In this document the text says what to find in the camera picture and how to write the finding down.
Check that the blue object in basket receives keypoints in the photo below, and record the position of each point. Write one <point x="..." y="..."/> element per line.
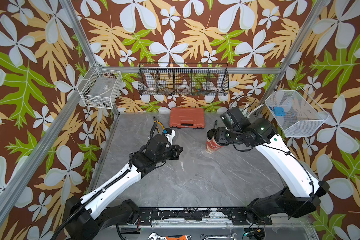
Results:
<point x="278" y="111"/>

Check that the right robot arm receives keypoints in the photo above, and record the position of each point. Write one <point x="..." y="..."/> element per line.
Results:
<point x="303" y="190"/>

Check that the orange handled adjustable wrench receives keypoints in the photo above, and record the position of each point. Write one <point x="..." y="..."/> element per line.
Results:
<point x="154" y="236"/>

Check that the red milk tea cup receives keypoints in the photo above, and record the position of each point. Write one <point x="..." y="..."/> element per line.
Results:
<point x="212" y="145"/>

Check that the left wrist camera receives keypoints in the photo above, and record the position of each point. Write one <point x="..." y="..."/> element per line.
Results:
<point x="169" y="134"/>

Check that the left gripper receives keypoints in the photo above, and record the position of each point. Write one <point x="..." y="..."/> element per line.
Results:
<point x="175" y="153"/>

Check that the yellow black pliers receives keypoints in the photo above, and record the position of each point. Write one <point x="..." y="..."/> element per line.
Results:
<point x="159" y="126"/>

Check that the silver combination wrench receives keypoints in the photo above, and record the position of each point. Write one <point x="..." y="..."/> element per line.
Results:
<point x="219" y="237"/>

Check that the white mesh basket right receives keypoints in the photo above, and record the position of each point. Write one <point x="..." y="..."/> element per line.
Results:
<point x="304" y="116"/>

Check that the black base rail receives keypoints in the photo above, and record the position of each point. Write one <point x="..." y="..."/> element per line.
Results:
<point x="236" y="216"/>

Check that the white wire basket left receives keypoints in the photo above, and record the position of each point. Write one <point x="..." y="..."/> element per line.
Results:
<point x="100" y="87"/>

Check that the black wire basket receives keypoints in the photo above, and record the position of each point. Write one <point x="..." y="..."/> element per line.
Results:
<point x="196" y="79"/>

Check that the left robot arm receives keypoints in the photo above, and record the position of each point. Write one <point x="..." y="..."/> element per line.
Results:
<point x="84" y="217"/>

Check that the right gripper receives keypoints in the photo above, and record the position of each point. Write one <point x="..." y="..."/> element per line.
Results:
<point x="219" y="136"/>

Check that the red plastic tool case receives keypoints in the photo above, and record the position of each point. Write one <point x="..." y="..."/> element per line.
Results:
<point x="187" y="118"/>

